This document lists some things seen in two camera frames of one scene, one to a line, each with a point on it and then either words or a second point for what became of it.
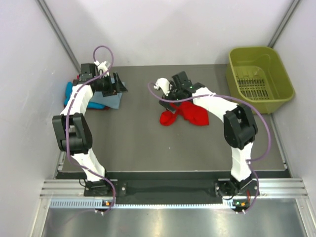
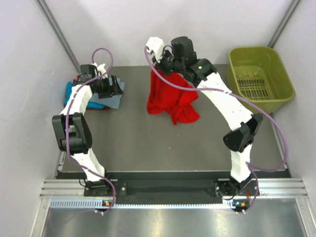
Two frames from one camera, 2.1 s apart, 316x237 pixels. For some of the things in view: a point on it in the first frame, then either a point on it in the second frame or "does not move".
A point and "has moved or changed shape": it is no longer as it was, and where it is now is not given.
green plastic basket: x=256 y=76 does not move
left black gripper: x=111 y=90 does not move
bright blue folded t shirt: x=90 y=104 does not move
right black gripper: x=166 y=104 -> x=160 y=64
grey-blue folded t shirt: x=111 y=101 does not move
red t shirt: x=194 y=114 has moved or changed shape
